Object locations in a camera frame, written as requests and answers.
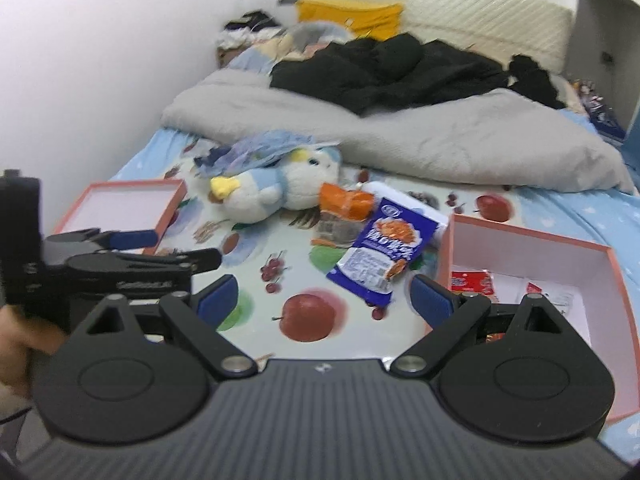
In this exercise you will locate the clothes on cardboard box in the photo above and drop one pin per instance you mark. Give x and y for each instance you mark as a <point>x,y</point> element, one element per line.
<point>240,34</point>

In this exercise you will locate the blue white plush bird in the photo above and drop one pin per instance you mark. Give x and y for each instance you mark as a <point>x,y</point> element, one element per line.
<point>293,183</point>

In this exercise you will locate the red clear dried snack bag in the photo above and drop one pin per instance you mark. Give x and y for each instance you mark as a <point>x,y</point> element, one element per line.
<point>472,281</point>

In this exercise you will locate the black clothing pile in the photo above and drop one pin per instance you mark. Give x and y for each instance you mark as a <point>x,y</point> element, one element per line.
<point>365,74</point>

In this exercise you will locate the orange snack packet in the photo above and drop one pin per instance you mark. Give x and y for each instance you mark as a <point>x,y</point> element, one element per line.
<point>343,215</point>

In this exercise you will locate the cream padded headboard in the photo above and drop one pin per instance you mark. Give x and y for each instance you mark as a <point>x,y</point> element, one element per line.
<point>537,28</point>

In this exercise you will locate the blue plastic bag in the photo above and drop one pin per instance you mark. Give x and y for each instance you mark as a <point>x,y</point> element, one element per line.
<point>260,150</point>

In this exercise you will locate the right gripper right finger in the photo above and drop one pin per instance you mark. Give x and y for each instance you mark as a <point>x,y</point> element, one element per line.
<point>452,318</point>

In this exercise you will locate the yellow pillow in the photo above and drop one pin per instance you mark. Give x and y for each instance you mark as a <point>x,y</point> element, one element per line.
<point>379,21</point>

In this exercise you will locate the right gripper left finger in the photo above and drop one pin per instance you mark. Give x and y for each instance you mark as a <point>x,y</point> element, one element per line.
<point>193,321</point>

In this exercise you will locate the person's left hand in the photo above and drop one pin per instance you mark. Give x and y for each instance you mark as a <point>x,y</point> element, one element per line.
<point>20,338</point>

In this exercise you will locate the pink cardboard box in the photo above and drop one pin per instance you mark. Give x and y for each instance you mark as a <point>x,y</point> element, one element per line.
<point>583,279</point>

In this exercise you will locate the grey duvet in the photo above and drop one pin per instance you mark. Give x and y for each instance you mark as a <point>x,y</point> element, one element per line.
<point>494,139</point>

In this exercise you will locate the white barcode box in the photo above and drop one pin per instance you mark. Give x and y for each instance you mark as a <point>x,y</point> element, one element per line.
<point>382,191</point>

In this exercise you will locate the pink box lid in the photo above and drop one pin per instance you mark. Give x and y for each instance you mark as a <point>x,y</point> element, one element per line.
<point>142,205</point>

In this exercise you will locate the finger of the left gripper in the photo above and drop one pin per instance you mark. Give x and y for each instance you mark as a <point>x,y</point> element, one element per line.
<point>122,266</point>
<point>112,240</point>

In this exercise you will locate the blue spicy strips packet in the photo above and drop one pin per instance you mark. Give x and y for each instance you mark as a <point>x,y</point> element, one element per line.
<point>392,239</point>

